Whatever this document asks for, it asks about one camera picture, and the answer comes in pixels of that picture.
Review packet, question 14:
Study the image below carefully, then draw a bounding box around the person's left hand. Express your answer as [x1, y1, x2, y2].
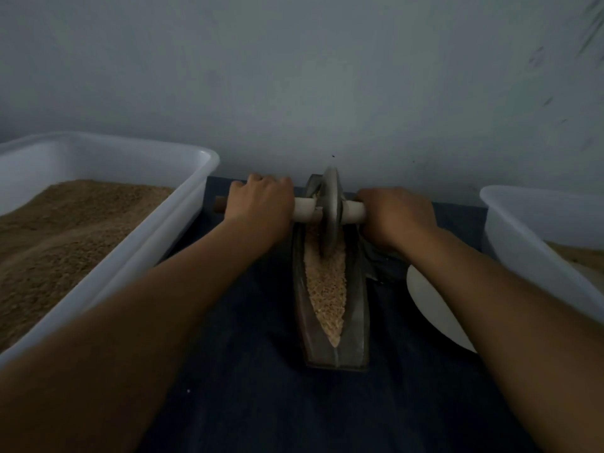
[223, 172, 296, 248]

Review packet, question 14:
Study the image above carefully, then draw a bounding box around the person's right hand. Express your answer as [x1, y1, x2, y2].
[355, 186, 440, 257]

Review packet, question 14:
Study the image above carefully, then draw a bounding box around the white plastic tub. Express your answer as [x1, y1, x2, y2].
[478, 184, 604, 325]
[0, 131, 221, 369]

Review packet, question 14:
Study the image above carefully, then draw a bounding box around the dark blue table cloth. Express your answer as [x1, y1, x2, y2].
[137, 176, 539, 453]

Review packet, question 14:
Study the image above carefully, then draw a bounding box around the large brown grain heap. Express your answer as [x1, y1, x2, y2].
[547, 241, 604, 284]
[0, 179, 176, 353]

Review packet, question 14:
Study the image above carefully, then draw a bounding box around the person's right forearm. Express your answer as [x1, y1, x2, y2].
[401, 231, 604, 453]

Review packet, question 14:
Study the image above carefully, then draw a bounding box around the boat-shaped metal grinding trough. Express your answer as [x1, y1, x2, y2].
[291, 173, 371, 371]

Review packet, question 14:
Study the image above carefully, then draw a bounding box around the white round plate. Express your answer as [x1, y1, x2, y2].
[406, 264, 478, 354]

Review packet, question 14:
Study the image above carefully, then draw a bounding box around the person's left forearm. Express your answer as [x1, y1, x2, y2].
[0, 220, 275, 453]

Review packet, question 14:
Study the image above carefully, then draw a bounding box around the metal grinding wheel with handle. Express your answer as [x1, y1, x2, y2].
[213, 165, 367, 259]

